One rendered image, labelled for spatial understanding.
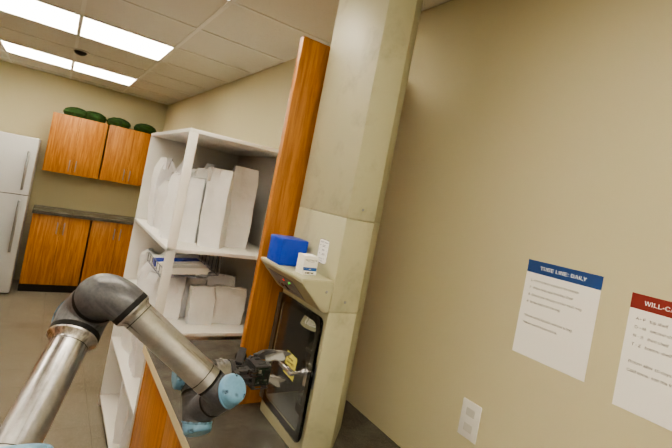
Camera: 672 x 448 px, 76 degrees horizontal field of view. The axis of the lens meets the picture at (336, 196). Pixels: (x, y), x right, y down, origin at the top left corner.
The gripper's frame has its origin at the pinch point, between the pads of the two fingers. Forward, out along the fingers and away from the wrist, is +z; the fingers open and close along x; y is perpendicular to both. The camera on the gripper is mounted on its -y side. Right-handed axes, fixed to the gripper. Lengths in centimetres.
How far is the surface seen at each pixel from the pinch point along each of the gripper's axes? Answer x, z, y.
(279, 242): 38.2, -5.1, -10.3
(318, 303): 23.9, 1.2, 10.8
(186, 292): -13, 3, -130
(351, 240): 44.4, 9.0, 10.8
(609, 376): 26, 49, 73
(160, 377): -26, -24, -52
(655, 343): 38, 49, 81
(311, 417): -12.1, 6.8, 10.8
